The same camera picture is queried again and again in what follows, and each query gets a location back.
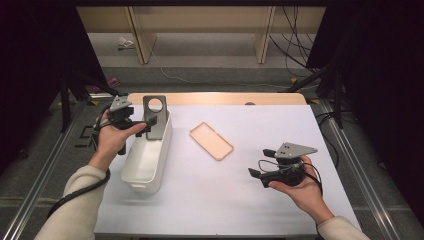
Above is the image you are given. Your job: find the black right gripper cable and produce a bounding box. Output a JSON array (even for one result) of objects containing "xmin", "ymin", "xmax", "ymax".
[{"xmin": 308, "ymin": 161, "xmax": 325, "ymax": 198}]

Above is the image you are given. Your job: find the aluminium floor rail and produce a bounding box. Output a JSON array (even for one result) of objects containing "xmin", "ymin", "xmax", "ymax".
[
  {"xmin": 318, "ymin": 99, "xmax": 401, "ymax": 240},
  {"xmin": 2, "ymin": 99, "xmax": 88, "ymax": 240}
]

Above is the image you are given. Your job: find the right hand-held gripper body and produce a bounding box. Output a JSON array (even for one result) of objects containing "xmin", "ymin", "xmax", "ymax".
[{"xmin": 259, "ymin": 142, "xmax": 319, "ymax": 189}]

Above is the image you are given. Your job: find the clear grey phone case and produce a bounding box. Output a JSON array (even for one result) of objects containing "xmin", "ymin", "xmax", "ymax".
[{"xmin": 142, "ymin": 95, "xmax": 168, "ymax": 141}]

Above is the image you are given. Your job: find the bundle of black floor cables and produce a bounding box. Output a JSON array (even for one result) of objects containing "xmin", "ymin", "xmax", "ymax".
[{"xmin": 269, "ymin": 5, "xmax": 323, "ymax": 78}]

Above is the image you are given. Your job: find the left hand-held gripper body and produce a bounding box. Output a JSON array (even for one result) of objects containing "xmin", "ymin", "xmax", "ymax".
[{"xmin": 107, "ymin": 95, "xmax": 138, "ymax": 132}]

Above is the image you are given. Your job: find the white plastic storage box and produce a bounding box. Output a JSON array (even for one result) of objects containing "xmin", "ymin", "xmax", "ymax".
[{"xmin": 120, "ymin": 108, "xmax": 173, "ymax": 194}]

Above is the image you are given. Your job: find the beige phone case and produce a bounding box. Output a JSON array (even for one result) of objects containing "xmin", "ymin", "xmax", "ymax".
[{"xmin": 189, "ymin": 121, "xmax": 234, "ymax": 162}]

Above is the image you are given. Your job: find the black metal stand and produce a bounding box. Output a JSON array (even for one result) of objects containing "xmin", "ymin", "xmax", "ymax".
[
  {"xmin": 59, "ymin": 69, "xmax": 130, "ymax": 133},
  {"xmin": 285, "ymin": 64, "xmax": 345, "ymax": 130}
]

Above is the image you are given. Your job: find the white crumpled paper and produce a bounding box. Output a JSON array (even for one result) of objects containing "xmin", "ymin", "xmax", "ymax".
[{"xmin": 117, "ymin": 36, "xmax": 135, "ymax": 51}]

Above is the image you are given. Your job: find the thick black left gripper cable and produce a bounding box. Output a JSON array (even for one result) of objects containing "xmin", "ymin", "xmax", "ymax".
[{"xmin": 46, "ymin": 109, "xmax": 113, "ymax": 219}]

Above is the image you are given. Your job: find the thin black gripper wire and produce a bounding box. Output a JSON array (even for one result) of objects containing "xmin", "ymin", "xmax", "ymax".
[{"xmin": 258, "ymin": 159, "xmax": 288, "ymax": 174}]

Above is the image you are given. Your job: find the white table cover sheet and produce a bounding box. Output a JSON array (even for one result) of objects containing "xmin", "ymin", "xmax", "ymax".
[{"xmin": 94, "ymin": 103, "xmax": 362, "ymax": 236}]

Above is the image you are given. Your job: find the person's left hand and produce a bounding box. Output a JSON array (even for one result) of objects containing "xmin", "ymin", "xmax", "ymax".
[{"xmin": 88, "ymin": 109, "xmax": 148, "ymax": 173}]

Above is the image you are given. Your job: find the person's right hand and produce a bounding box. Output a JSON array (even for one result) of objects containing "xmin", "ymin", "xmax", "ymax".
[{"xmin": 268, "ymin": 155, "xmax": 335, "ymax": 226}]

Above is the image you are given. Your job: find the light wooden shelf unit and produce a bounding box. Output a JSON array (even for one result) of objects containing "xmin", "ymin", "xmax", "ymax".
[{"xmin": 76, "ymin": 5, "xmax": 326, "ymax": 65}]

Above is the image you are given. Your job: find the black curtain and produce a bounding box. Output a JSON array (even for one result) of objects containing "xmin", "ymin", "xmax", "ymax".
[
  {"xmin": 0, "ymin": 0, "xmax": 108, "ymax": 174},
  {"xmin": 305, "ymin": 0, "xmax": 424, "ymax": 231}
]

